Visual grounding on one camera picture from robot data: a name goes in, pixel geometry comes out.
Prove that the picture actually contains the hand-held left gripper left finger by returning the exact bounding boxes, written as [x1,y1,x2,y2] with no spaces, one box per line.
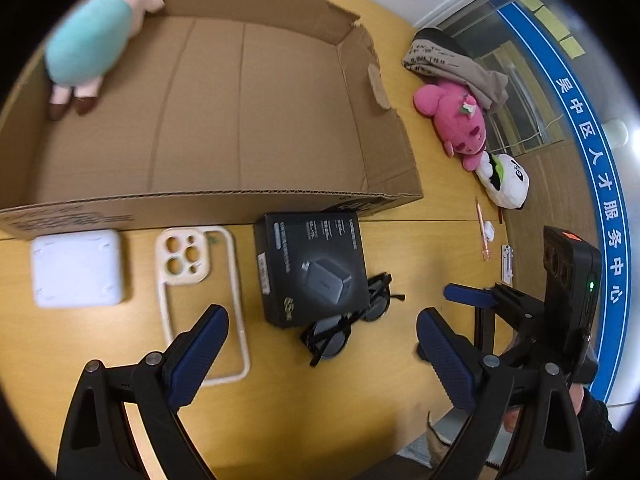
[56,304,229,480]

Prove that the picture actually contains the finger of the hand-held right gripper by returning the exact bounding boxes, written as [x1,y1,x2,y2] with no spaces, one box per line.
[444,284,498,356]

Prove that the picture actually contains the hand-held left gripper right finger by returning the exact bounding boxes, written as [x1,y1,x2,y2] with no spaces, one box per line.
[416,307,589,480]

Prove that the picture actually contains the cream phone case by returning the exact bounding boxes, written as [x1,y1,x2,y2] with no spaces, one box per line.
[154,226,251,387]

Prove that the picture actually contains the black sunglasses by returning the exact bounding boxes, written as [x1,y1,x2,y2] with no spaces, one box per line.
[299,272,405,367]

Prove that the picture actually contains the black charger box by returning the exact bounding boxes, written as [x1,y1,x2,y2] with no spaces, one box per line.
[253,210,371,329]

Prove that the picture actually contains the white square box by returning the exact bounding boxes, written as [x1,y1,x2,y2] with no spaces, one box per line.
[30,229,126,309]

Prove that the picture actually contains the brown cardboard box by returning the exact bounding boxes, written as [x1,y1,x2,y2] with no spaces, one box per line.
[0,0,425,241]

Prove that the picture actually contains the person's right forearm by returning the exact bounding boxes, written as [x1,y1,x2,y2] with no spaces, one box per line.
[575,387,621,472]

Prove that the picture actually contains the person's right hand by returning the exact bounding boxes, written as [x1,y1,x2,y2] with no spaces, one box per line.
[502,384,587,434]

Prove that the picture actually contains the rose gold pen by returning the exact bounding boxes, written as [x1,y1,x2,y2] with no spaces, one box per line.
[474,196,491,262]

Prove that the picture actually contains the beige cloth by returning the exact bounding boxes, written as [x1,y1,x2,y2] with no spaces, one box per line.
[425,410,481,466]

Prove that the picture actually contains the white panda plush toy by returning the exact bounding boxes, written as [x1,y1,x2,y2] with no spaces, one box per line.
[474,152,531,209]

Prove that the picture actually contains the grey printed sock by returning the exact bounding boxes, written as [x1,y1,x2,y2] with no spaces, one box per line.
[401,27,510,113]

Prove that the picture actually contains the teal and pink plush toy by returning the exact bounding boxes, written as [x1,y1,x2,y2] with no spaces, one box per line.
[44,0,167,121]

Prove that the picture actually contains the blue wall banner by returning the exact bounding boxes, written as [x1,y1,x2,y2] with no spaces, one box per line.
[495,0,626,401]

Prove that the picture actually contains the white cable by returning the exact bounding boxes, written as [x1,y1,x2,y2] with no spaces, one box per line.
[505,115,563,153]

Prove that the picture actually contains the white round wall fixture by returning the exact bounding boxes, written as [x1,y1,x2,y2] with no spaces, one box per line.
[602,119,630,148]

